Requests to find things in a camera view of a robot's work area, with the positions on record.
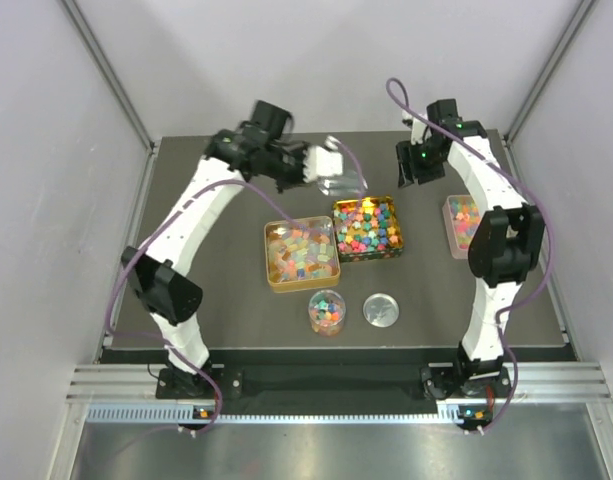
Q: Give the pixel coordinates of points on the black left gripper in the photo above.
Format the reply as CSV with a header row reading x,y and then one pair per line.
x,y
296,167

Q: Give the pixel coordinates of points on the pink candy tin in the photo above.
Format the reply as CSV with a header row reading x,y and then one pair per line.
x,y
461,218

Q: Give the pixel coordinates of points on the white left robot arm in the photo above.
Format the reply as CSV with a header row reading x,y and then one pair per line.
x,y
157,270

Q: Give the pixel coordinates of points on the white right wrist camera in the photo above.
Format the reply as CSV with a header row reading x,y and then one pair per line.
x,y
418,127

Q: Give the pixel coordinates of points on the clear glass jar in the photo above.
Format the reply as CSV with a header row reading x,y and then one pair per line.
x,y
327,311

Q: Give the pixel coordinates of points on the gold popsicle candy tin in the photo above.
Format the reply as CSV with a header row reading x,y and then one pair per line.
x,y
301,256

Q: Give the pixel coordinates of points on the aluminium frame rail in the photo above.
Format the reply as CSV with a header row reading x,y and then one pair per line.
x,y
538,382

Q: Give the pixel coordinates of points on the dark green star candy tin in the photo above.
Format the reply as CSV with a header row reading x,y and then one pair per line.
x,y
367,230

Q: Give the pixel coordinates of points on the grey slotted cable duct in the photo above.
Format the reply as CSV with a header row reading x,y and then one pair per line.
x,y
188,414

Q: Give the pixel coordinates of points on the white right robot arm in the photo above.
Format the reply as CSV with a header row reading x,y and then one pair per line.
x,y
505,247

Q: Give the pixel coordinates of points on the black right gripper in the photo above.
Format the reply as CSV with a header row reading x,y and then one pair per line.
x,y
406,154

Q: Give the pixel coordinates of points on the round silver jar lid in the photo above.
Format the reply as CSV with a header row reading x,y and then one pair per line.
x,y
381,310

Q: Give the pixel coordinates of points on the silver metal scoop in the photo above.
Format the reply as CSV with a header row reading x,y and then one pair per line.
x,y
349,184

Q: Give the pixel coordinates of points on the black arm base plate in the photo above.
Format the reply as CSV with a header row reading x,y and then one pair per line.
x,y
410,381

